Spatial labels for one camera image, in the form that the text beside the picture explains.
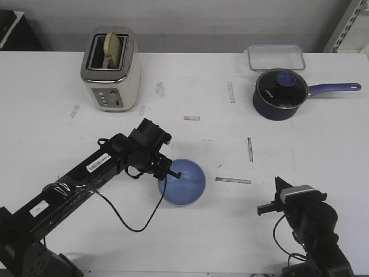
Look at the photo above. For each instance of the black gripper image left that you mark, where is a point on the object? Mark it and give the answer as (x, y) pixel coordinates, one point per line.
(146, 156)

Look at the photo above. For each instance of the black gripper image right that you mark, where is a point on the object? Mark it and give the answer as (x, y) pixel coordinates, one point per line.
(294, 206)

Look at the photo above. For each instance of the blue bowl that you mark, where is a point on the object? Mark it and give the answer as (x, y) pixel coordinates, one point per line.
(189, 187)

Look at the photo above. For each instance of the dark blue saucepan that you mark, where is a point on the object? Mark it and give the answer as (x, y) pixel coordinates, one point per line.
(278, 114)

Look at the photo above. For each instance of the cream and steel toaster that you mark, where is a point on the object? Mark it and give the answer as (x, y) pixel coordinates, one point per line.
(113, 90)

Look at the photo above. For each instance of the glass pot lid blue knob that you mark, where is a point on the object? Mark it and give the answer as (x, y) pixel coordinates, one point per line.
(282, 88)

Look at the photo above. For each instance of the clear plastic food container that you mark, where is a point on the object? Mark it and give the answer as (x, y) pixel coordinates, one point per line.
(261, 57)

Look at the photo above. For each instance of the bread slice in toaster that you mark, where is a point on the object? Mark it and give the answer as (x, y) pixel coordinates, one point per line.
(112, 50)

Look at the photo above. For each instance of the white metal shelf upright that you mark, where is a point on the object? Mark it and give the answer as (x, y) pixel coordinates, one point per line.
(351, 33)

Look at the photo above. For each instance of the black box background left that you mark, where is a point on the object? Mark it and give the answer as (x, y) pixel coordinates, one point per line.
(16, 33)

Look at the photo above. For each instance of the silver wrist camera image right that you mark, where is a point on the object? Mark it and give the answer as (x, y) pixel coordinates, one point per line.
(295, 190)

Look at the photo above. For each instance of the black cable image left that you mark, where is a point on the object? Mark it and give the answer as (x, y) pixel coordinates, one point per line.
(125, 203)

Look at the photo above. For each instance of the black cable image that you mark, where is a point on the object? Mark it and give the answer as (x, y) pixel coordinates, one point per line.
(125, 203)
(283, 240)

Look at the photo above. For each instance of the black cable image right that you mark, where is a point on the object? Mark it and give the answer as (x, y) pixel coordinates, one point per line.
(283, 240)

